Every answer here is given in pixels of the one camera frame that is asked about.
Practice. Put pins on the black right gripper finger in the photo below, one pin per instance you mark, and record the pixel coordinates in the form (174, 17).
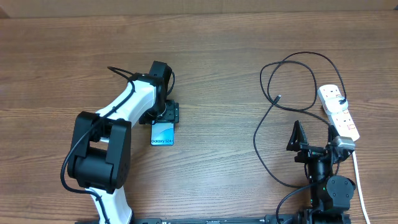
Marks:
(298, 140)
(332, 134)

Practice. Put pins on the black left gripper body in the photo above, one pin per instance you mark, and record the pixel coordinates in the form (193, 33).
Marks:
(168, 112)

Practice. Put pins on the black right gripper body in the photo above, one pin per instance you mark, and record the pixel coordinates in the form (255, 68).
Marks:
(307, 155)

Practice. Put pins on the Samsung Galaxy smartphone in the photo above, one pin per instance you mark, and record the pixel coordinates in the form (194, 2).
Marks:
(162, 134)

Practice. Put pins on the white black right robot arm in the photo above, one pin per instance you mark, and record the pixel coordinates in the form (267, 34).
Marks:
(330, 194)

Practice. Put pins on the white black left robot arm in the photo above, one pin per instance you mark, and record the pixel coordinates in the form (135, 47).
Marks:
(99, 159)

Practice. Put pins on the white USB charger plug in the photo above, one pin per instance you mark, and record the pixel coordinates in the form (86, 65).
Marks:
(335, 105)

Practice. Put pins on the white power strip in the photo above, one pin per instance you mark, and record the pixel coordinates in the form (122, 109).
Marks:
(342, 121)

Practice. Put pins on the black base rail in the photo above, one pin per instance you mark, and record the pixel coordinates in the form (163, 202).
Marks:
(268, 219)

